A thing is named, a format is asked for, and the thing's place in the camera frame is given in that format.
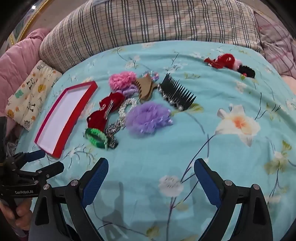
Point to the small lilac scrunchie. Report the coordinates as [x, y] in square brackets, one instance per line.
[129, 92]

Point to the tan claw hair clip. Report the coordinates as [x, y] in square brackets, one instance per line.
[145, 89]

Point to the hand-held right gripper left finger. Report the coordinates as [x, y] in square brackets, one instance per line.
[96, 180]

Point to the red shallow box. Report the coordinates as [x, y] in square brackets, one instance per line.
[60, 120]

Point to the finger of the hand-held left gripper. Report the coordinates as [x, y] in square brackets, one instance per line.
[34, 155]
[52, 170]

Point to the pale pink bed sheet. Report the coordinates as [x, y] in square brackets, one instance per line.
[290, 84]

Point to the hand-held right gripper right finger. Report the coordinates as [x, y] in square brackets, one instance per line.
[207, 183]

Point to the pink quilted blanket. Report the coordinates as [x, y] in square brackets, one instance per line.
[16, 60]

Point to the gold picture frame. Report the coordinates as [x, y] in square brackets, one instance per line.
[27, 25]

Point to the purple bead scrunchie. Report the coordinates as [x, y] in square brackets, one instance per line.
[148, 118]

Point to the red and black plush clip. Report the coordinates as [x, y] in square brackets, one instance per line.
[224, 60]

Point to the person's left hand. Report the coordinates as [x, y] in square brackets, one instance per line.
[23, 220]

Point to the pink plaid quilt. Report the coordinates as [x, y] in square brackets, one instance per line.
[275, 44]

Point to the teal floral bed sheet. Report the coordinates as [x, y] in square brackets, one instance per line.
[150, 162]

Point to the cream animal print pillow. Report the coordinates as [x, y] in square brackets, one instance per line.
[32, 92]

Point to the pink flower scrunchie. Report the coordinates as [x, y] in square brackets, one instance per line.
[120, 80]

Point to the red bow hair clip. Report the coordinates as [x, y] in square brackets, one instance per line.
[111, 99]

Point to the plaid pillow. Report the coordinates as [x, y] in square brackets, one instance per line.
[150, 23]

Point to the black comb with pearls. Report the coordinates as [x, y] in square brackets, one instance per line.
[178, 92]

